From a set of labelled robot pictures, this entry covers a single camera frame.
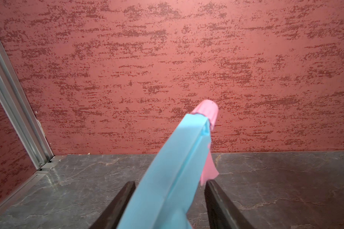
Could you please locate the blue pink spray bottle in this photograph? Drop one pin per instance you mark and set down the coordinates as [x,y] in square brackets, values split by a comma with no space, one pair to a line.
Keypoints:
[166,192]

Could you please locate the left aluminium corner post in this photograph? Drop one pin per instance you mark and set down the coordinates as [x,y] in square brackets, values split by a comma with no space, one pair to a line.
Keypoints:
[21,115]

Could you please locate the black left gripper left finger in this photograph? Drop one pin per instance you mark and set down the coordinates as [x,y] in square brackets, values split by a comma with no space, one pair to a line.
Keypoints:
[111,216]

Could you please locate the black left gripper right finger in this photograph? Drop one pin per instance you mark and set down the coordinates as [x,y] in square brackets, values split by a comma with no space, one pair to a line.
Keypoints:
[222,213]

